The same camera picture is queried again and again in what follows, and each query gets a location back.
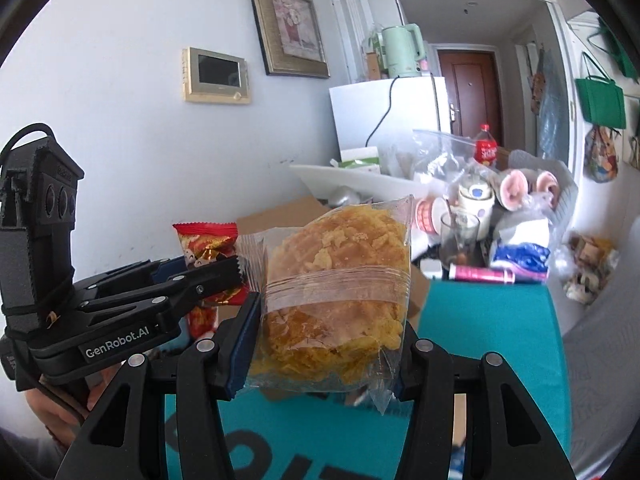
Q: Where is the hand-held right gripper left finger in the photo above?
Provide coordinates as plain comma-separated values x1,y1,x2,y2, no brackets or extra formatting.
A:
55,290,262,480

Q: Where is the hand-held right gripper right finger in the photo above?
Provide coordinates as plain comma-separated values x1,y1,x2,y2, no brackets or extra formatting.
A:
396,320,577,480

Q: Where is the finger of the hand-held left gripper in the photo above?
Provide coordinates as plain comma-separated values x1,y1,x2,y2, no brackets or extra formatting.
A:
92,256,190,291
76,257,245,325

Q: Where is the red festive snack packet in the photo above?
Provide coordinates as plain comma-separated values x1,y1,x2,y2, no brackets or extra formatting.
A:
172,221,251,307

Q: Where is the brown cardboard box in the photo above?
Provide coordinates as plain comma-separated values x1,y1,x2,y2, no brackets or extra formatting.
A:
185,195,432,404

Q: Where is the yellow crispy snack clear bag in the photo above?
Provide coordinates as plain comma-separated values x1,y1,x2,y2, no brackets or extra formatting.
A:
235,195,417,417

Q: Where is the person's left hand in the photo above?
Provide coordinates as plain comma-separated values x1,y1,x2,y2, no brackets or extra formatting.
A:
27,364,122,447

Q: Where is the teal printed mat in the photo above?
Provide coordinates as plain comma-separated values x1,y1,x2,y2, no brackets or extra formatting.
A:
165,277,572,480

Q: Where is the pink tube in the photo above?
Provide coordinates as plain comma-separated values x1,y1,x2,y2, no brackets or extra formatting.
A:
448,265,516,284

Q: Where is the drinking glass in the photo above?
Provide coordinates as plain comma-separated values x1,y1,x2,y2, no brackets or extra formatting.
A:
439,211,481,267

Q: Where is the blue tissue pack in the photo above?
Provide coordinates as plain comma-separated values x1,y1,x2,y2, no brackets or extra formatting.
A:
492,242,551,274

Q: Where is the pink instant cup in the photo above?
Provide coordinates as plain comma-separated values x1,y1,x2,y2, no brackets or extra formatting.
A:
414,197,449,234

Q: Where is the white tray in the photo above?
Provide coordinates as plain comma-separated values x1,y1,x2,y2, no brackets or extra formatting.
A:
289,162,437,207

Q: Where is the silver round object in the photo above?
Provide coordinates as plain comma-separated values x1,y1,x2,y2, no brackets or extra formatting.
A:
327,186,366,209

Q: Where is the white plastic bag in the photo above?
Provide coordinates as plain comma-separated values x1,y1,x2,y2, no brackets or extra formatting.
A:
489,209,557,274

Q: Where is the white mug with blue print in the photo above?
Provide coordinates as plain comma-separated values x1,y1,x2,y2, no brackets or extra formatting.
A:
457,174,496,216

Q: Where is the pile of snack bags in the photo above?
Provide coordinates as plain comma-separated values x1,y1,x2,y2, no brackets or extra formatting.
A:
562,234,621,306

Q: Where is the green white box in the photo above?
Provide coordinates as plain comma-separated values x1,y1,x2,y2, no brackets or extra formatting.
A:
339,146,381,170

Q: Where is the clear zip bag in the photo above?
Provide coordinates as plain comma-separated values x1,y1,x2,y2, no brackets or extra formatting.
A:
395,129,497,187

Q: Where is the red cap soda bottle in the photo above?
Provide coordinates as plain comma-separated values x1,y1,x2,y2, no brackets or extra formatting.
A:
474,124,499,167

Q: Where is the white fridge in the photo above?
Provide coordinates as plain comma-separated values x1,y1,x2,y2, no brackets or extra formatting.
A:
329,76,454,162

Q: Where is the brown door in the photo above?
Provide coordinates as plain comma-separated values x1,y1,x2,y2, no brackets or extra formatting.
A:
437,50,504,149

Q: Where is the patterned cloth bag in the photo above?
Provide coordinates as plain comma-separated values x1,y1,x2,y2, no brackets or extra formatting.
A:
582,126,621,184

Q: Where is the framed picture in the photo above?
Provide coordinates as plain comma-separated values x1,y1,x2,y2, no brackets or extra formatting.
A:
246,0,331,80

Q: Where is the blue plastic bag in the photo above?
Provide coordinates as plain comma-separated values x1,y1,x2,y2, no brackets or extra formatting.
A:
537,50,571,162

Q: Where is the mint green kettle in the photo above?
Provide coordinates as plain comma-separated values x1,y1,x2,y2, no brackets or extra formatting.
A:
381,23,431,77

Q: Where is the large green tote bag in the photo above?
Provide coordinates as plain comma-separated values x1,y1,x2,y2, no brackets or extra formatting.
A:
575,52,628,130

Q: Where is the tilted green tote bag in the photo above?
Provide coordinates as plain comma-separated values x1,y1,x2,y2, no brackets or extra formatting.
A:
587,14,640,87

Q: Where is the beige wall intercom panel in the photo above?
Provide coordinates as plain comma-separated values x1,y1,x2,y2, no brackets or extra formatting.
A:
181,47,252,106

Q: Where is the black power cable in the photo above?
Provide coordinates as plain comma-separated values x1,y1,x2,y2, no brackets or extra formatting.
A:
366,76,402,148

